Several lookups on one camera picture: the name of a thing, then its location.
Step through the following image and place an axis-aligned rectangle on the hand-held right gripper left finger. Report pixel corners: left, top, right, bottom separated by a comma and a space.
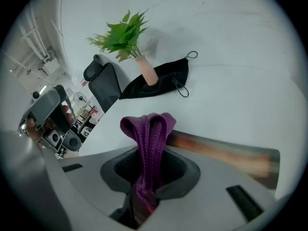
41, 146, 145, 230

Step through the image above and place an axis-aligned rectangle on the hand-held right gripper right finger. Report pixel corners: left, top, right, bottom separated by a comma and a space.
144, 145, 291, 231

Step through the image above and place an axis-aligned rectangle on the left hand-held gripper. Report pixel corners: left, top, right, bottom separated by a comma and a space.
18, 84, 81, 154

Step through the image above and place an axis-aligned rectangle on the purple knitted cloth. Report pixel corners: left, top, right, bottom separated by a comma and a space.
119, 112, 177, 214

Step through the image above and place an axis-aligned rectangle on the black cloth mat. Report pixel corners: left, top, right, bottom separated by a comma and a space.
118, 51, 198, 100

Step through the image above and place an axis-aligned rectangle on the person's left hand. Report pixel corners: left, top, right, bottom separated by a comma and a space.
26, 104, 76, 141

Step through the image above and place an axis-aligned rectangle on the black mesh office chair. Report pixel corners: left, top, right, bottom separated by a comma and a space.
83, 54, 122, 114

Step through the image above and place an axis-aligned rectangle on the white ceiling pipe bundle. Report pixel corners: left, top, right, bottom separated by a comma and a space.
19, 6, 58, 64

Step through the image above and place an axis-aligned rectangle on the pink ribbed vase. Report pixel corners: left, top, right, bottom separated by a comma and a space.
135, 54, 159, 86

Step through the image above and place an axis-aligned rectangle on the green leafy plant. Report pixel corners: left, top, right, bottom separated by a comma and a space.
86, 8, 150, 63

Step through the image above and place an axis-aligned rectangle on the small distant pedestal fan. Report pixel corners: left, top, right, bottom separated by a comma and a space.
73, 91, 88, 105

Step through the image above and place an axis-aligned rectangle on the white ceiling duct unit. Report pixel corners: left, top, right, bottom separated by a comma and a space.
37, 56, 60, 77

